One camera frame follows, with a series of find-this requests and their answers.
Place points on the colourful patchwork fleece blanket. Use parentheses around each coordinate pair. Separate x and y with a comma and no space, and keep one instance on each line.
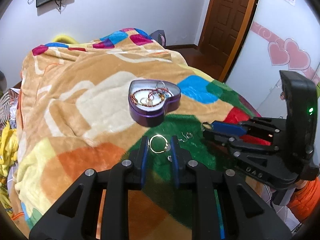
(74,115)

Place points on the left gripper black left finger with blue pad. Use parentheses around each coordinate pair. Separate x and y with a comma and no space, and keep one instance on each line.
(96,199)

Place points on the brown wooden door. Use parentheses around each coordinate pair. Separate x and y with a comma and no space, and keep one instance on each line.
(224,31)

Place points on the gold ring bangle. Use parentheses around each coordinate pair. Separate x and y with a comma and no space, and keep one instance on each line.
(159,144)

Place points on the orange sleeve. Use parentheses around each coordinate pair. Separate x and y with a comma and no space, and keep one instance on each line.
(304,199)

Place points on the yellow cloth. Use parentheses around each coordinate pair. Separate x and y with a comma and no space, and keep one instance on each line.
(9,149)

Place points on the grey bag by bed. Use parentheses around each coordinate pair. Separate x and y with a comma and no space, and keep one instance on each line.
(160,37)

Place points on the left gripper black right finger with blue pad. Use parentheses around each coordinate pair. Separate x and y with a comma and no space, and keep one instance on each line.
(224,206)

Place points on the striped cloth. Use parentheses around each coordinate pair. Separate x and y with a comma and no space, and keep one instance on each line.
(9,103)

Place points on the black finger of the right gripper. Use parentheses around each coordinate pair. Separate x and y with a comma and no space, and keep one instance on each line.
(215,137)

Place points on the white wardrobe door pink hearts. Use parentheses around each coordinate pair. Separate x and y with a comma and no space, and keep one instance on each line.
(284,35)

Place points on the silver chain jewelry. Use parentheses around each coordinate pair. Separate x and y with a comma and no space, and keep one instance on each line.
(185,137)

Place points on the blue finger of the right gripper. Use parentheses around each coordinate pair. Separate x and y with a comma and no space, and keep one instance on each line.
(230,129)

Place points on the purple heart-shaped tin box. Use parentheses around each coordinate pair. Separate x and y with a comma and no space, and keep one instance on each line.
(151,100)

